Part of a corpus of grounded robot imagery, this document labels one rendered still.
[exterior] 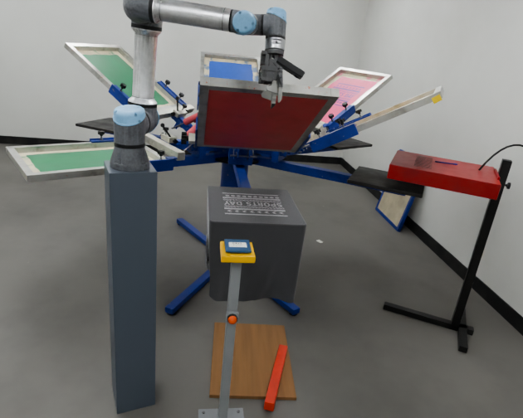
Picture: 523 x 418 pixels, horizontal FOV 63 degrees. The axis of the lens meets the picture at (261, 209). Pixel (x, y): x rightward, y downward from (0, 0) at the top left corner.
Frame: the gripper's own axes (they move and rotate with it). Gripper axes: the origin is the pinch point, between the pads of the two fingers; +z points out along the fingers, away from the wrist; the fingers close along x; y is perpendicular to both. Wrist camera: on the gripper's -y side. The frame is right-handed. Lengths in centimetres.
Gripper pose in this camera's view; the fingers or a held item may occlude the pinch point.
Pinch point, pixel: (276, 106)
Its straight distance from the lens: 167.5
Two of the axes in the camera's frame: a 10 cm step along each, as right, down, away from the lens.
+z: -0.6, 10.0, 0.8
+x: 1.5, 0.9, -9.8
